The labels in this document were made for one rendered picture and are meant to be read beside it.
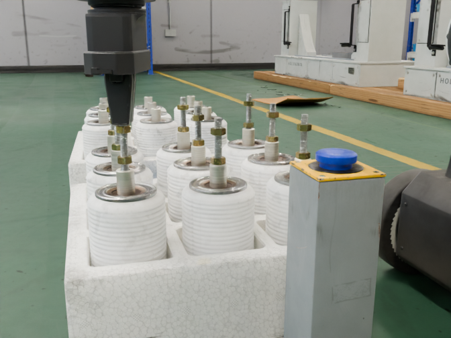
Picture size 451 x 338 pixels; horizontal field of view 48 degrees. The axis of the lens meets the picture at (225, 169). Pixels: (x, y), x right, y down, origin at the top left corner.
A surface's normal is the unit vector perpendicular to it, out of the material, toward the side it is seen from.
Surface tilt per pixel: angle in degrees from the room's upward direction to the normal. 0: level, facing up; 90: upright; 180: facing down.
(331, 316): 90
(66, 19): 90
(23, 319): 0
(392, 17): 90
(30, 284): 0
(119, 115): 90
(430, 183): 46
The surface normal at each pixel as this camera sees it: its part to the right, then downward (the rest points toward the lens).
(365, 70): 0.31, 0.24
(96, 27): -0.05, 0.25
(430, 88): -0.95, 0.07
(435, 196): -0.68, -0.62
